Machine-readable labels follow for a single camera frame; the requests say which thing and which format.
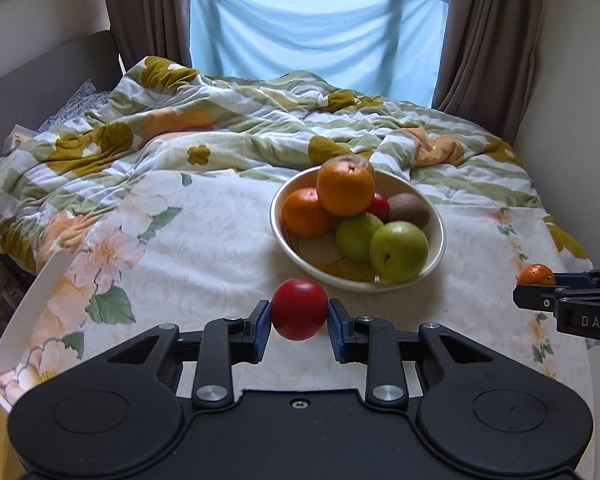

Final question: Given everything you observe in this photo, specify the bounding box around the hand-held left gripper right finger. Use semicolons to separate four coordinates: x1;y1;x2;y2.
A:
327;298;496;414

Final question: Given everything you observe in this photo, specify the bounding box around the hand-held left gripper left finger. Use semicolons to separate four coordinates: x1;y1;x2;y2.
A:
105;300;273;414

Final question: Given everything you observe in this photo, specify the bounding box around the small mandarin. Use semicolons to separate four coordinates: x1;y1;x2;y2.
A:
516;263;557;288

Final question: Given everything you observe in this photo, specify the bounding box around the red tomato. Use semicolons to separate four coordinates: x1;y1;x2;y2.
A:
271;278;329;342

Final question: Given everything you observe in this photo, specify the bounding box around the cream bowl with duck print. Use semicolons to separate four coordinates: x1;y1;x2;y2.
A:
269;166;447;293

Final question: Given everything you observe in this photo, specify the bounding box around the white floral bedsheet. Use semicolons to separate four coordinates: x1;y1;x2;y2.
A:
0;170;594;407

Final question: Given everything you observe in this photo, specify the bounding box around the green apple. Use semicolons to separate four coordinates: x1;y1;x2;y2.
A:
369;221;430;283
335;212;385;264

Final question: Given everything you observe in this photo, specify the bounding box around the orange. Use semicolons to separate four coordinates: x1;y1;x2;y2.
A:
281;187;334;239

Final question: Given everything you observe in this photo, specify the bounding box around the small red fruit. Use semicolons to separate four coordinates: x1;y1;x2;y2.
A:
367;193;391;221

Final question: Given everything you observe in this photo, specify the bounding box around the brown kiwi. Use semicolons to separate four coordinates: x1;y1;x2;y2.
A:
386;192;431;231

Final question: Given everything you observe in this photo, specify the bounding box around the wrinkled yellow-orange apple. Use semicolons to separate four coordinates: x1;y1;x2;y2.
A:
316;156;377;217

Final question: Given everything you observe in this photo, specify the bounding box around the striped floral quilt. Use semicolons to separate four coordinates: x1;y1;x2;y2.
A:
0;55;594;272

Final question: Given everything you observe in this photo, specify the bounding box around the brown curtain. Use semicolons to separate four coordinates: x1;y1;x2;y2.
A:
432;0;549;142
100;0;194;77

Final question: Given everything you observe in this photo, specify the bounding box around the patterned pillow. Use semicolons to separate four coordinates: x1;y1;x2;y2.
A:
35;79;112;134

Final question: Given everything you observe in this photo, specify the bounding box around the light blue cloth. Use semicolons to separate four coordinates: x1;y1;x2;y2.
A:
189;0;451;109

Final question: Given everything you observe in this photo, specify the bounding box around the small cardboard box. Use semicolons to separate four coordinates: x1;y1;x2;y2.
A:
5;125;37;154

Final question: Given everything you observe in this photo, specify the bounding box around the grey headboard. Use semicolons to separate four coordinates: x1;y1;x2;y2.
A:
0;27;121;133

